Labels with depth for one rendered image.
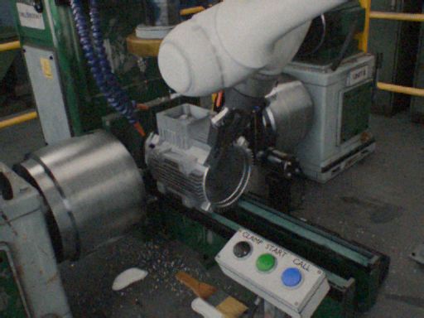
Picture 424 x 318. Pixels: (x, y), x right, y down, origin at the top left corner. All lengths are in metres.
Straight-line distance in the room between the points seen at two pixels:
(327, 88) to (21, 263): 0.94
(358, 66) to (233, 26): 0.93
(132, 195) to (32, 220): 0.21
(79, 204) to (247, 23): 0.49
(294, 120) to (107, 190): 0.60
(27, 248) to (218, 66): 0.48
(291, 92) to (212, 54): 0.72
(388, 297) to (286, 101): 0.56
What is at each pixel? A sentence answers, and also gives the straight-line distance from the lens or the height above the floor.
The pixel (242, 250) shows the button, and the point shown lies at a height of 1.07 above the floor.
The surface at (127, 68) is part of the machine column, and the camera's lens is 1.28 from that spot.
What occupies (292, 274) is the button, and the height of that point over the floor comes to 1.07.
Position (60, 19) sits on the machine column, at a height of 1.38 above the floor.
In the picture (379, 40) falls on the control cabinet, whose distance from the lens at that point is 4.22.
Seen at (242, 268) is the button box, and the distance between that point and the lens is 0.72.
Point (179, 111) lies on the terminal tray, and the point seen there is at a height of 1.13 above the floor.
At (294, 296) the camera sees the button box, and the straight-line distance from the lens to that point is 0.68.
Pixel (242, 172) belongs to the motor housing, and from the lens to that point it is 1.14.
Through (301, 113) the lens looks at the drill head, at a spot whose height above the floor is 1.07.
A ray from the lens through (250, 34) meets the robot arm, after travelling 0.58.
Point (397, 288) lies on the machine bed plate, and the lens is 1.11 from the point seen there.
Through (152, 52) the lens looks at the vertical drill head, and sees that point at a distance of 1.03.
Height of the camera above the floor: 1.52
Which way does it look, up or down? 25 degrees down
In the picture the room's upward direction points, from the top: 4 degrees counter-clockwise
